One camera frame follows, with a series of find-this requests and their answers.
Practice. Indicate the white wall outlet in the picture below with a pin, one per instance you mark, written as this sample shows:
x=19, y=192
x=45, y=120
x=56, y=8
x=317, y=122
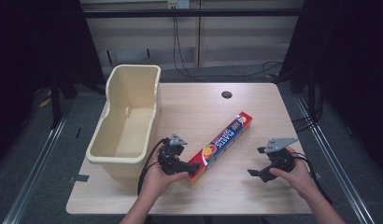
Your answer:
x=178, y=3

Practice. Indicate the black curtain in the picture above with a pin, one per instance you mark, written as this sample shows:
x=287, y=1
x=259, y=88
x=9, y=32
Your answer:
x=34, y=62
x=351, y=68

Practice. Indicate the person's left hand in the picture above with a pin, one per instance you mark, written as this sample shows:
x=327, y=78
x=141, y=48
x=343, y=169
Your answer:
x=158, y=183

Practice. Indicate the metal floor rail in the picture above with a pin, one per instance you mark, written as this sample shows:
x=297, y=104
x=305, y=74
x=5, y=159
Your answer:
x=333, y=155
x=34, y=168

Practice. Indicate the cream plastic bin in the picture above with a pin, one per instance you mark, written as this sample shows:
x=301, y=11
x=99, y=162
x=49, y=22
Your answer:
x=130, y=124

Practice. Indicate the black horizontal crossbar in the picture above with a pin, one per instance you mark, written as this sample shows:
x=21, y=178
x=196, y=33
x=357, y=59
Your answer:
x=192, y=12

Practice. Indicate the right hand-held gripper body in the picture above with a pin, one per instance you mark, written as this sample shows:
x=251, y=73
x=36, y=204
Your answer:
x=278, y=155

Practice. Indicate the person's right hand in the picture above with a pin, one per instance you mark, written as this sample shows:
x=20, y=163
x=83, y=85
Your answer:
x=297, y=177

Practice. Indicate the red blue plastic wrap box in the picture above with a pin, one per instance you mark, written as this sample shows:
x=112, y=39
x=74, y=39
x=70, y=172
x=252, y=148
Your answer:
x=222, y=144

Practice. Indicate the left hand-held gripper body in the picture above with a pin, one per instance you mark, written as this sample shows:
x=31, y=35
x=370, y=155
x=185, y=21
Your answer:
x=169, y=155

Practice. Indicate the black stand leg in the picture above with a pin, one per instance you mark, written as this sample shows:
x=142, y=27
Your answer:
x=55, y=102

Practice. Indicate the black tape strip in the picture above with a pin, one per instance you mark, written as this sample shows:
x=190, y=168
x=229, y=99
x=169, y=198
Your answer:
x=78, y=178

